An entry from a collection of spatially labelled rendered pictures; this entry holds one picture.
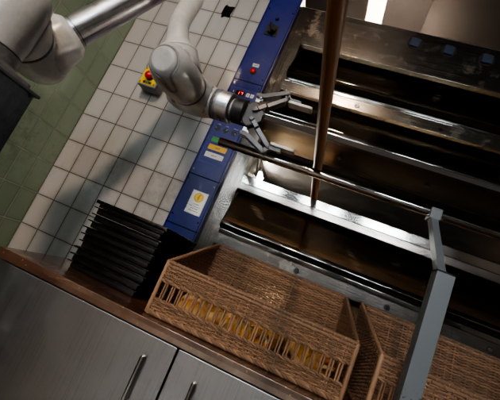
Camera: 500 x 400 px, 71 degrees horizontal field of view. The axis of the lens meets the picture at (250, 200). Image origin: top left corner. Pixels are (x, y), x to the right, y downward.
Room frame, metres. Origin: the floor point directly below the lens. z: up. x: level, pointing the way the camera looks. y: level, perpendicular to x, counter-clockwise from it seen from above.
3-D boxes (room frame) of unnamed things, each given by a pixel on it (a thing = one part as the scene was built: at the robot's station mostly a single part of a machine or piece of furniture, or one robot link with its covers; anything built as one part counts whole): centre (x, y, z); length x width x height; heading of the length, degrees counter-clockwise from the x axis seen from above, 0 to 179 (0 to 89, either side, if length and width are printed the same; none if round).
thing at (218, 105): (0.97, 0.17, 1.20); 0.09 x 0.06 x 0.09; 167
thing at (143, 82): (1.62, 0.66, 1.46); 0.10 x 0.07 x 0.10; 76
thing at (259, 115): (0.95, 0.10, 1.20); 0.09 x 0.07 x 0.08; 77
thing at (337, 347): (1.18, -0.17, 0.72); 0.56 x 0.49 x 0.28; 78
